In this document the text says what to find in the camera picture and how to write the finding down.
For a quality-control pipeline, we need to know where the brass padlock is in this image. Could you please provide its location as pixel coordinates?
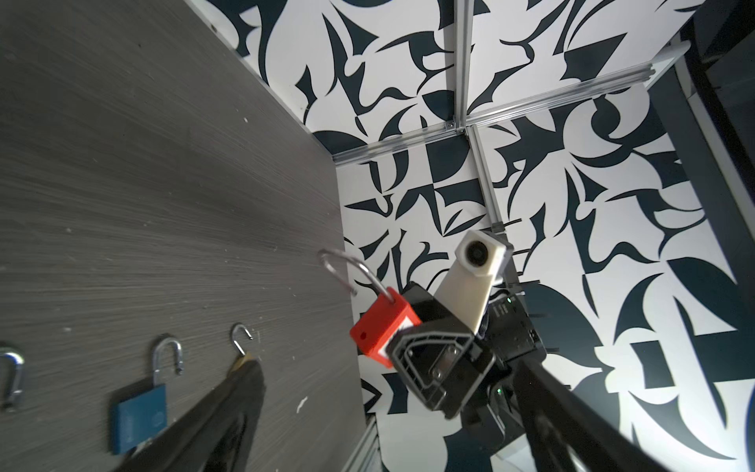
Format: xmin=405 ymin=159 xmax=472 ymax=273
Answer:
xmin=227 ymin=323 xmax=258 ymax=378

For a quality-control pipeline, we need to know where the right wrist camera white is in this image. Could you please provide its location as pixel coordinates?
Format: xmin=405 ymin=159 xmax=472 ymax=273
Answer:
xmin=435 ymin=230 xmax=513 ymax=334

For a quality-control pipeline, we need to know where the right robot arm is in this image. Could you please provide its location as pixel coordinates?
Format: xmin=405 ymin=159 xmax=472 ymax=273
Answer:
xmin=387 ymin=282 xmax=546 ymax=454

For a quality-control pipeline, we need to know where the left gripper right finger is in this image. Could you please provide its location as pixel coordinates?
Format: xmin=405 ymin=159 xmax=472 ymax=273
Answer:
xmin=513 ymin=361 xmax=666 ymax=471

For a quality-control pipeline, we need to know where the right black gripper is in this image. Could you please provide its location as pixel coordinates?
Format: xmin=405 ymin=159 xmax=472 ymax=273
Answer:
xmin=387 ymin=282 xmax=495 ymax=419

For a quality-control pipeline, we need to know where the blue padlock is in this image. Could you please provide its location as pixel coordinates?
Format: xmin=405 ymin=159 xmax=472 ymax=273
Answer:
xmin=1 ymin=345 xmax=26 ymax=412
xmin=110 ymin=334 xmax=184 ymax=455

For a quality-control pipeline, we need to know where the blue padlock far left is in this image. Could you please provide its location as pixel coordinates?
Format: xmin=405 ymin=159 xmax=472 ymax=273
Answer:
xmin=1 ymin=345 xmax=26 ymax=412

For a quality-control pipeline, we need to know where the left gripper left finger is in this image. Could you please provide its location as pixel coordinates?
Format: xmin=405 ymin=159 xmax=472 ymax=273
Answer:
xmin=118 ymin=358 xmax=265 ymax=471

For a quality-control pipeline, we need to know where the red padlock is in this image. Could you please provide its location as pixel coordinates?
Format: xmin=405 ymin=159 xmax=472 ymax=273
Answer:
xmin=318 ymin=249 xmax=422 ymax=369

